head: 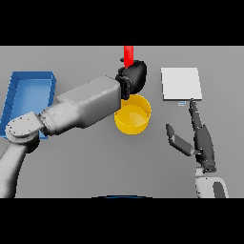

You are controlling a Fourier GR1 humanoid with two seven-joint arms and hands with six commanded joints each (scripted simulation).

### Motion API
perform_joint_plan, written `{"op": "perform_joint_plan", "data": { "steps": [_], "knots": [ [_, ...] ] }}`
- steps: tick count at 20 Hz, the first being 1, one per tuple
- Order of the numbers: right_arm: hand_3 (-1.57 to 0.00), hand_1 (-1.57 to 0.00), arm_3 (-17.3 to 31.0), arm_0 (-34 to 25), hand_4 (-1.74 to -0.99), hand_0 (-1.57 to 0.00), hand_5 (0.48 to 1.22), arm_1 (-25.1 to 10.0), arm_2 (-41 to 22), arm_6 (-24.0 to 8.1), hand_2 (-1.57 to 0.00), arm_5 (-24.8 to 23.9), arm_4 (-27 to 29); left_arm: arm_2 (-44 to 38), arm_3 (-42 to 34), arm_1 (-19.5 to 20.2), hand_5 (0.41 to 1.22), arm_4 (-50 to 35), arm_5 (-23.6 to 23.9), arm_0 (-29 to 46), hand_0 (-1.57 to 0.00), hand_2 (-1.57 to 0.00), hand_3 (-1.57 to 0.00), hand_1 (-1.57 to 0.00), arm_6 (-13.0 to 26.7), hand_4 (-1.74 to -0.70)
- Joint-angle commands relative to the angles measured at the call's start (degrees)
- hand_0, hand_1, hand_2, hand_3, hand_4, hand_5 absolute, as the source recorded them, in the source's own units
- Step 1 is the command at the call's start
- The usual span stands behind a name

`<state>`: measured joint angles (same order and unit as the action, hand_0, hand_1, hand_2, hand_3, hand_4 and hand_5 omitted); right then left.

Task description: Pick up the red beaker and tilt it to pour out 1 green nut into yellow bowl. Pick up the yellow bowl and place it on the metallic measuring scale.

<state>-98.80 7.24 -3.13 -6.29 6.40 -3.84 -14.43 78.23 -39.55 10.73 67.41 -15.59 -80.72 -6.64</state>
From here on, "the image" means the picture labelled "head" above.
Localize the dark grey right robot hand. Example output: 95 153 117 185
165 98 217 174

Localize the pale square measuring scale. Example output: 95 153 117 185
160 67 203 107

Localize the yellow bowl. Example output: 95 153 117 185
113 93 153 136

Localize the blue tray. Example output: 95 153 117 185
0 71 57 140

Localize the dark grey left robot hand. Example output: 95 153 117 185
114 58 148 101

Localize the red beaker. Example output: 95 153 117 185
119 46 135 69

